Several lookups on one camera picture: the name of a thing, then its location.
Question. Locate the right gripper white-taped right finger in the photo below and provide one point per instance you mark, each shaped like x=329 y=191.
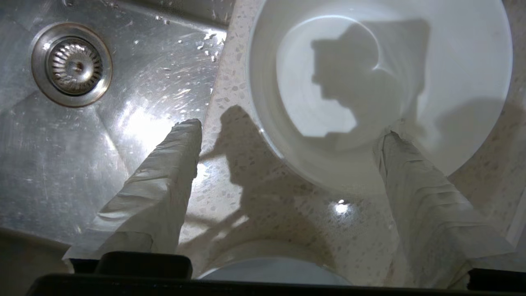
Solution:
x=427 y=222

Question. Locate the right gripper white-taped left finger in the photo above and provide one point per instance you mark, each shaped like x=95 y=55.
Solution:
x=156 y=197

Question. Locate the pale blue bowl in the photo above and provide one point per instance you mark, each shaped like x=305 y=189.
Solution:
x=271 y=267

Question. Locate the white bowl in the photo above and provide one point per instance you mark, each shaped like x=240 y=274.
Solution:
x=452 y=61

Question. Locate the stainless steel sink basin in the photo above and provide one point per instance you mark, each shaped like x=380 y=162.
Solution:
x=61 y=164

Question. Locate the round metal drain strainer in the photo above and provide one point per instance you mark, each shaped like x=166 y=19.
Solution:
x=74 y=65

